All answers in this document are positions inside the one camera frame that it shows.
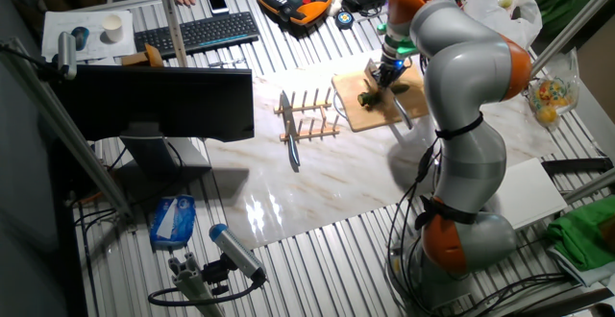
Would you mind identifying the white paper cup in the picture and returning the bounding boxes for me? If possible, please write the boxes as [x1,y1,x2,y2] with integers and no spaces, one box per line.
[101,13,125,44]

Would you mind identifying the black computer monitor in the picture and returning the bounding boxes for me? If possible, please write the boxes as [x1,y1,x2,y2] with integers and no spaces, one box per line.
[50,64,256,183]

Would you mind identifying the black camera cable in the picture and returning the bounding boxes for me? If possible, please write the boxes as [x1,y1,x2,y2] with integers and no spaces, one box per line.
[147,276,266,307]

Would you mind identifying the white paper sheets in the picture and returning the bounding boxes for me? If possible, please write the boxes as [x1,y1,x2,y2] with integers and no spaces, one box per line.
[40,9,138,63]

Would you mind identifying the steel cleaver with metal handle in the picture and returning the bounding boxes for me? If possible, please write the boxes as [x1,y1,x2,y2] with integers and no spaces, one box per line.
[363,58,415,131]

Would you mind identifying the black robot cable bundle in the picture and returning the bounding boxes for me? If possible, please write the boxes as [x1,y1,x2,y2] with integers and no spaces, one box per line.
[383,143,578,317]

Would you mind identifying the wooden peg knife rack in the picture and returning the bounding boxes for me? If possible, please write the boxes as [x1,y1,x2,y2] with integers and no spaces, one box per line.
[273,87,341,144]

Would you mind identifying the bright green folded cloth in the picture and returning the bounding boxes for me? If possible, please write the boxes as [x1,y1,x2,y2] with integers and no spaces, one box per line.
[545,196,615,273]

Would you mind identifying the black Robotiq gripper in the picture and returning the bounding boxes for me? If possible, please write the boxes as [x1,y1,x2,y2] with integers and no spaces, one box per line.
[377,57,408,90]

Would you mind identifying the silver depth camera blue end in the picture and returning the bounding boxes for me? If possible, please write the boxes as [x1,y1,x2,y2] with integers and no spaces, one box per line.
[209,223,268,282]

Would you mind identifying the brown cardboard piece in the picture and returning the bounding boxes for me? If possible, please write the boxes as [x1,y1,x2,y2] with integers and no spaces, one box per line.
[120,42,165,68]

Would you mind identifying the pointed steel kitchen knife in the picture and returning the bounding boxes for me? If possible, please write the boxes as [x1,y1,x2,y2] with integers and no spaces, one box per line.
[280,89,302,168]

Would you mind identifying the black computer keyboard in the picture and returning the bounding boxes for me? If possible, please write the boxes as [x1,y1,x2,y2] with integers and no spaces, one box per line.
[133,11,261,60]

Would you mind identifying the round black blue disc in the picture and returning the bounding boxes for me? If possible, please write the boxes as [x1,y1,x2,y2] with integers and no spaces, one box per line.
[334,11,356,31]

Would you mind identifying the white flat box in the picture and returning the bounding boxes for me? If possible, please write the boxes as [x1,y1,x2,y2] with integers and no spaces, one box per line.
[489,157,569,232]

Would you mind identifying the white smartphone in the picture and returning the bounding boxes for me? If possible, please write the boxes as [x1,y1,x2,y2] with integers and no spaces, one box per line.
[204,0,231,16]

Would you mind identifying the aluminium frame post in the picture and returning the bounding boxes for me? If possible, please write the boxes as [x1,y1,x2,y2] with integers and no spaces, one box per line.
[530,0,615,78]
[0,37,134,217]
[153,0,189,68]

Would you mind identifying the wooden cutting board metal handle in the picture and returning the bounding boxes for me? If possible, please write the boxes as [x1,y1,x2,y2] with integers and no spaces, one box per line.
[331,64,431,134]

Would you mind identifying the aluminium profile camera stand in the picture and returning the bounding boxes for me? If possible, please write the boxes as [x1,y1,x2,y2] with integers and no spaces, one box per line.
[167,252,227,317]

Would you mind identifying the blue tissue pack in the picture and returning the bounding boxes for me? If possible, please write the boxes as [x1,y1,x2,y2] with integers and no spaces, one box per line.
[148,194,197,251]

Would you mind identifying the black flat bar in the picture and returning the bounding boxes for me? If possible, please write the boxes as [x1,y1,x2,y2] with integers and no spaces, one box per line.
[541,157,615,177]

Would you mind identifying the clear bag of yellow fruit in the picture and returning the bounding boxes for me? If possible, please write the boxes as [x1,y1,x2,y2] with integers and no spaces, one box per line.
[527,47,582,131]

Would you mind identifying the white plastic bag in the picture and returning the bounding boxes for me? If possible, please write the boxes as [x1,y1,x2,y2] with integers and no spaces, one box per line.
[455,0,544,52]

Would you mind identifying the dark blue computer mouse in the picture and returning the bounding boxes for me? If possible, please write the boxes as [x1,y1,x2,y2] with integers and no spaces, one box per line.
[70,26,91,52]

